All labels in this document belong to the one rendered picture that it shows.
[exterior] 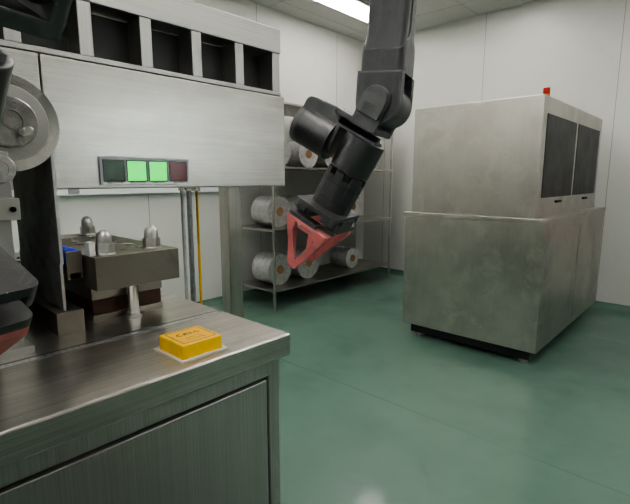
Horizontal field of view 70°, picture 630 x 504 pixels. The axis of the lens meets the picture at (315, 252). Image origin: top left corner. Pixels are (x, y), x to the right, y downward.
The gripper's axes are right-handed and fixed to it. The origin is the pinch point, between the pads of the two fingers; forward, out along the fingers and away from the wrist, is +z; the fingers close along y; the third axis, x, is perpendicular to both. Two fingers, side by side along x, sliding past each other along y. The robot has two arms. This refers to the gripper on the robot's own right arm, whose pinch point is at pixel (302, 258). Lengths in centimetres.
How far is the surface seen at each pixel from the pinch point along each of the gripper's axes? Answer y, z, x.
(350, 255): -399, 131, -86
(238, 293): -77, 59, -42
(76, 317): 8.5, 30.0, -28.6
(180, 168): -42, 16, -58
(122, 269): 1.8, 21.3, -28.6
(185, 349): 10.4, 18.1, -5.8
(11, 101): 14.9, 0.1, -47.2
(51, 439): 29.2, 23.9, -6.6
